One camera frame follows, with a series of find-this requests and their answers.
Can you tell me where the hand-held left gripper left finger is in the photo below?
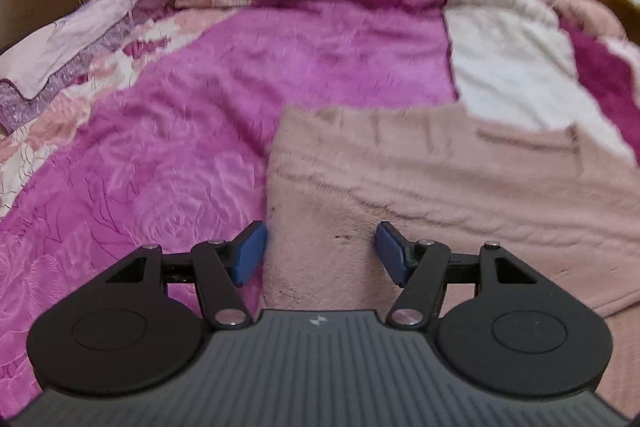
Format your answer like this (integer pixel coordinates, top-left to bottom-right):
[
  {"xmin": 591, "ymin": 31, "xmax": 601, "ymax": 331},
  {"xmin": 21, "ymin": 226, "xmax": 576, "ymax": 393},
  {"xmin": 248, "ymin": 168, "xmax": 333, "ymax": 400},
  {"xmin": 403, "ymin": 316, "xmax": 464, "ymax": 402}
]
[{"xmin": 95, "ymin": 221, "xmax": 267, "ymax": 330}]

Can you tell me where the magenta patchwork blanket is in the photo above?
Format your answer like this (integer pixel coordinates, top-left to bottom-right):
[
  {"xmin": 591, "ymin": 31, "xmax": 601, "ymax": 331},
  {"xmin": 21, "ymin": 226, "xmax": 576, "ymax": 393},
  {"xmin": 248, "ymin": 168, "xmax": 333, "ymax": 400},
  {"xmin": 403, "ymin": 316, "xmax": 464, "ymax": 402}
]
[{"xmin": 0, "ymin": 0, "xmax": 640, "ymax": 413}]

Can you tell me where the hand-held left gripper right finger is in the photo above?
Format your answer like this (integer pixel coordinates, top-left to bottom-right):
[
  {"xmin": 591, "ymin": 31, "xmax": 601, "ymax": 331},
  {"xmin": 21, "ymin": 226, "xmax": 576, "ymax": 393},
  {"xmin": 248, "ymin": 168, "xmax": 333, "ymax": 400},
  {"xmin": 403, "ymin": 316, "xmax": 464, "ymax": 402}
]
[{"xmin": 376, "ymin": 221, "xmax": 546, "ymax": 330}]

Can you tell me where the pink knit cardigan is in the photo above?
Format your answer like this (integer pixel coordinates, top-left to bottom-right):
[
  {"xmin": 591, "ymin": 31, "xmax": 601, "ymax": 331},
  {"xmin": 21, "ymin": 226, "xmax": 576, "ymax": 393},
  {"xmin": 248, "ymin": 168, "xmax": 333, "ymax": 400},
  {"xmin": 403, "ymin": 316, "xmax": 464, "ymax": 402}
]
[{"xmin": 264, "ymin": 104, "xmax": 640, "ymax": 319}]

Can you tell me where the lilac floral bedsheet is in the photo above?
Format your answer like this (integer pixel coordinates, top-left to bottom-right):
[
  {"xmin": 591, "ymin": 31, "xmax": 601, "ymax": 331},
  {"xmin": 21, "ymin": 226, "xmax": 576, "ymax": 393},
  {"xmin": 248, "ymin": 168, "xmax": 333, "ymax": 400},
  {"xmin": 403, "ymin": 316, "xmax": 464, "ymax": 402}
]
[{"xmin": 0, "ymin": 0, "xmax": 201, "ymax": 132}]

